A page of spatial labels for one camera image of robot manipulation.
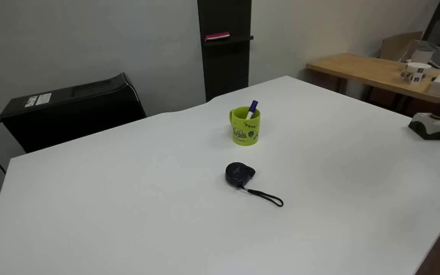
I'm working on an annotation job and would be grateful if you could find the black marker pen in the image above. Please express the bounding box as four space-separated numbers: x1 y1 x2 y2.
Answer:
245 100 260 121

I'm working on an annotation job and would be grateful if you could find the yellow-green mug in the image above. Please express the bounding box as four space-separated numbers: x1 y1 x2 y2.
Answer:
228 106 263 148

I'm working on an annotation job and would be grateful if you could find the tall black cabinet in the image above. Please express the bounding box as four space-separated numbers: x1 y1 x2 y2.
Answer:
196 0 256 103

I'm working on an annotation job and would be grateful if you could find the pink book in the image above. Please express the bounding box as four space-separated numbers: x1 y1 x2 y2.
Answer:
204 31 233 43

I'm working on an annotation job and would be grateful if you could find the black computer case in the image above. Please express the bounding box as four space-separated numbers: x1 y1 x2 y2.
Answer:
0 72 149 155

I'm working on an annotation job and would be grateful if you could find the wooden side table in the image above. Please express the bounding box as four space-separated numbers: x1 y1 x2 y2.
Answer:
304 52 440 112

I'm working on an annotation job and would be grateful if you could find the cardboard box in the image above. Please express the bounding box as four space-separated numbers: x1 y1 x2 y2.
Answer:
379 31 440 72

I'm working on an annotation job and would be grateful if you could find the small white printed box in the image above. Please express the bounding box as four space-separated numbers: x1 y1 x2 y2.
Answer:
401 60 433 86

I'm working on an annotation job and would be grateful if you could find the grey and black device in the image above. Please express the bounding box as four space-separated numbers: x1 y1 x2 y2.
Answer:
408 110 440 142

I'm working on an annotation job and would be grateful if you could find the black tape measure with strap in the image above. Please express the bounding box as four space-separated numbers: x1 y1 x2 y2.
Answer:
224 161 286 210

